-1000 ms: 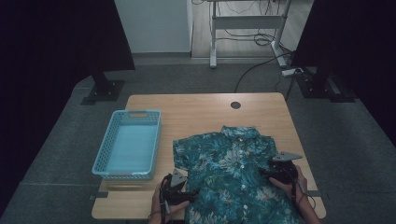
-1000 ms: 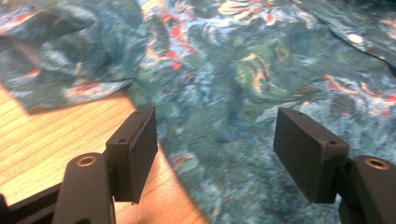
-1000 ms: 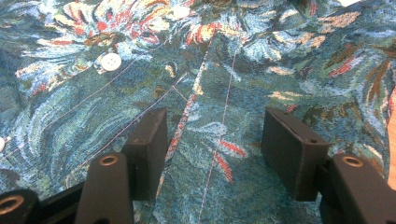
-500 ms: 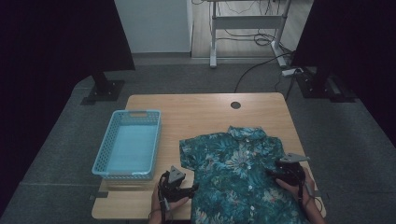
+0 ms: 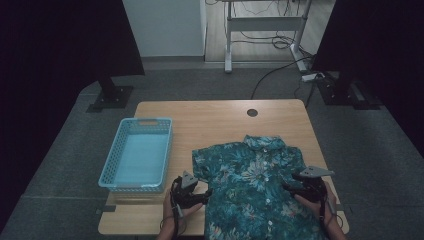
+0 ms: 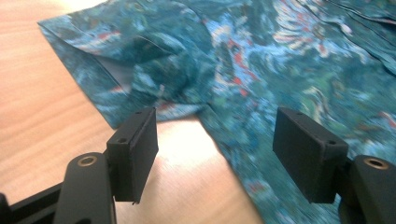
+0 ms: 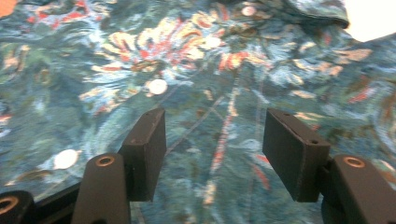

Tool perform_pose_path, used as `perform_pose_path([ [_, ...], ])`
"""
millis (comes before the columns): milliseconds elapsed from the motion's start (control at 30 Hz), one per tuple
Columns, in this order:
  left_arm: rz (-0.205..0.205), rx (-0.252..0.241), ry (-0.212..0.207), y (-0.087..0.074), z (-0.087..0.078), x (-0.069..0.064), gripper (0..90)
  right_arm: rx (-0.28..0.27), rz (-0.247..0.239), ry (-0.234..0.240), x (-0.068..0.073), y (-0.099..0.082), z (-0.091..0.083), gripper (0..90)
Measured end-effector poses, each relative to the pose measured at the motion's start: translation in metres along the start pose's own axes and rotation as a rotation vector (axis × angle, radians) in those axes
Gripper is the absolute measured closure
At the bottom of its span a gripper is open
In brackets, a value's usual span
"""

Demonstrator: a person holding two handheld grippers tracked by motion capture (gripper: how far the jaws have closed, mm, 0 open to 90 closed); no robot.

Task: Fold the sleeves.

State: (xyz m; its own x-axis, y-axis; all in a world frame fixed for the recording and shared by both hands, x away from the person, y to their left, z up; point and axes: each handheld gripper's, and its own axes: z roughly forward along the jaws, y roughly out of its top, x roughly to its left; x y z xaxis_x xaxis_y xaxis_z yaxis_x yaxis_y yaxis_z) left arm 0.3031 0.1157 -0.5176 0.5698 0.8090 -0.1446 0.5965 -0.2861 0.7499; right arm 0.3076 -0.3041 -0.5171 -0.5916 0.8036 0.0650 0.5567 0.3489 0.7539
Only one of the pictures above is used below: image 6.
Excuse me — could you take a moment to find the teal floral shirt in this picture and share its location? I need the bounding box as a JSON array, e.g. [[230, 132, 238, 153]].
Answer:
[[37, 0, 396, 224]]

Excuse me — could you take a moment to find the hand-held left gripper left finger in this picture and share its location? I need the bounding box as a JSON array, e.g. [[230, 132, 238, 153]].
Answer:
[[106, 106, 159, 204]]

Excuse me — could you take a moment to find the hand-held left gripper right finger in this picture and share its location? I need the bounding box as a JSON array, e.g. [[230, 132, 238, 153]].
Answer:
[[273, 106, 349, 204]]

